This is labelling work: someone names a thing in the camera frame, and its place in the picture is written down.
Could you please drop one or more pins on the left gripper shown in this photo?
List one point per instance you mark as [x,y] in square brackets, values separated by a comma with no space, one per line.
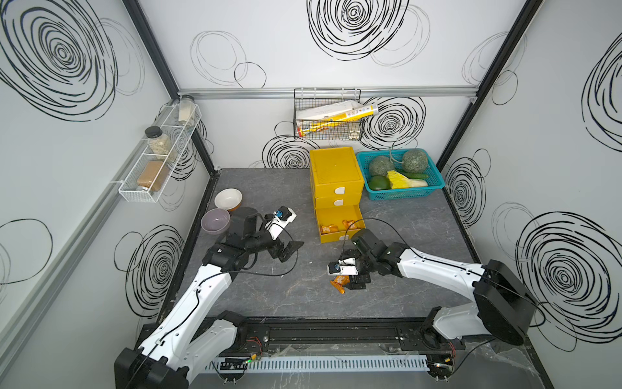
[275,250]

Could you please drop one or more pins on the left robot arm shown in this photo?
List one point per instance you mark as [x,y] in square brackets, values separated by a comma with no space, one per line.
[175,354]

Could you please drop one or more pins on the white orange bowl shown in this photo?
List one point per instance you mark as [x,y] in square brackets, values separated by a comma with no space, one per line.
[229,199]

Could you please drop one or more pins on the brown block container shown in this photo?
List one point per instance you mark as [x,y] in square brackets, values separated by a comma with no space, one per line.
[153,177]

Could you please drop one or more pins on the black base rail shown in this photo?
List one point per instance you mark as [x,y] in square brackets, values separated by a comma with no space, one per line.
[266,334]

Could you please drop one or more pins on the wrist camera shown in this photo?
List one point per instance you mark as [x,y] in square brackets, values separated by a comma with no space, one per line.
[277,221]
[343,267]

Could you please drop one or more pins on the black wire wall basket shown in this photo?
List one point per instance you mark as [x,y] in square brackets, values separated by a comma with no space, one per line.
[306,98]

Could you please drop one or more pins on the teal plastic basket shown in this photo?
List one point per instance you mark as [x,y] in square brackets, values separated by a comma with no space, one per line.
[435,180]

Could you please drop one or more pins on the right netted melon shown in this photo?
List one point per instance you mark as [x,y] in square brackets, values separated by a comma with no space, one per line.
[415,161]

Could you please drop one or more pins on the left netted melon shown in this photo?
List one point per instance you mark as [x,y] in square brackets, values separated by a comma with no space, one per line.
[380,166]

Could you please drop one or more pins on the green avocado toy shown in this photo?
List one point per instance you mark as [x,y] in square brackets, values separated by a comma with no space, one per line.
[379,183]

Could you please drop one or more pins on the netted melon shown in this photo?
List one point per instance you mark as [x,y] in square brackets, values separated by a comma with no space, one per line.
[415,161]
[380,166]

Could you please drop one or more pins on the spice jar black lid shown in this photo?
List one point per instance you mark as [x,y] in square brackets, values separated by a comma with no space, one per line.
[160,144]

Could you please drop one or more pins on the white slotted cable duct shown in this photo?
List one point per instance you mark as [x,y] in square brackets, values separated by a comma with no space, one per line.
[317,364]

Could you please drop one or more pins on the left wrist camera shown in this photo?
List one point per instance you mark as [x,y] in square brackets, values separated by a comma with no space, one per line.
[277,221]

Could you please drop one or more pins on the green cucumber toy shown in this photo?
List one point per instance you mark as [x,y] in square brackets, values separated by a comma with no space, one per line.
[419,176]

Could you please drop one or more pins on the purple bowl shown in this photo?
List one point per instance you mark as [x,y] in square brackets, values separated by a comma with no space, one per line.
[215,221]

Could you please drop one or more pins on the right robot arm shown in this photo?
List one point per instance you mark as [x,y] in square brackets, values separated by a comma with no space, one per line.
[500,305]

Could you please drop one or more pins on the yellow white box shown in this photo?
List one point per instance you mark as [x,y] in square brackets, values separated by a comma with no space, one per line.
[337,116]

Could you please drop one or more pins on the white wire wall shelf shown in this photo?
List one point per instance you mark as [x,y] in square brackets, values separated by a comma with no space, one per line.
[180,170]

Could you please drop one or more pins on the yellow plastic drawer cabinet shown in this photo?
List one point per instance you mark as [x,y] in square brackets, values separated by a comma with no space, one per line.
[336,186]

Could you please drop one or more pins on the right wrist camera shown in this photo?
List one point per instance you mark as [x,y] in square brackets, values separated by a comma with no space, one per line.
[343,267]

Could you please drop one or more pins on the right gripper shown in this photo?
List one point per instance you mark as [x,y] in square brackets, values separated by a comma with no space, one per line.
[355,281]

